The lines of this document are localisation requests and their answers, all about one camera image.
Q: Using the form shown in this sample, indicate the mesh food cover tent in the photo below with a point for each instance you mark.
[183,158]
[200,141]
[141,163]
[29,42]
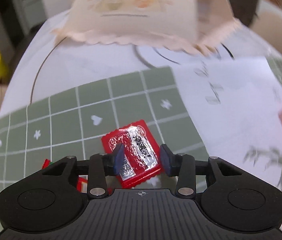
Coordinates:
[191,26]

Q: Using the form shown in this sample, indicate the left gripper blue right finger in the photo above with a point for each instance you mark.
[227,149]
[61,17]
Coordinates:
[182,167]

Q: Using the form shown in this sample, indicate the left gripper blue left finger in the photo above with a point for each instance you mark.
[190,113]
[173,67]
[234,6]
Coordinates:
[101,166]

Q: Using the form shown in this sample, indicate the small red sachet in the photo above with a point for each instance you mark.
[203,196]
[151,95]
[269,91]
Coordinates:
[142,157]

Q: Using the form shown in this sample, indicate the green checked tablecloth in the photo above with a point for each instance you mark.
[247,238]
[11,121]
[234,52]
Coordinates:
[73,122]

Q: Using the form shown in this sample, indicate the long red snack packet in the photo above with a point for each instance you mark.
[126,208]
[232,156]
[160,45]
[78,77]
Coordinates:
[81,179]

